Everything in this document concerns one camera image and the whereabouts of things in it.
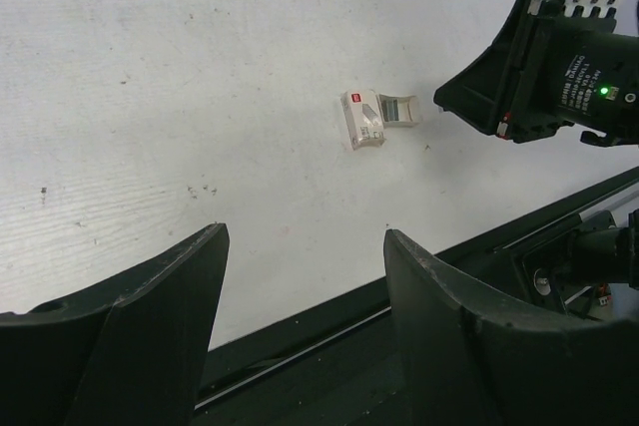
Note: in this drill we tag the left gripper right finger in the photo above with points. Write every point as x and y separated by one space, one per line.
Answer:
474 355

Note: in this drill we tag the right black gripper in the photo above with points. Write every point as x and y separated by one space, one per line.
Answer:
556 71

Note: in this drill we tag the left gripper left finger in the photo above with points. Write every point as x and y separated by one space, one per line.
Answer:
128 350

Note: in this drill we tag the white staple tray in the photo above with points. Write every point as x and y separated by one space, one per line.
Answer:
400 111

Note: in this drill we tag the staple box with label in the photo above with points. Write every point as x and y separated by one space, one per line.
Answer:
363 118

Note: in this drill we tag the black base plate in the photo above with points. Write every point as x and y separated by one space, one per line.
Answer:
338 363

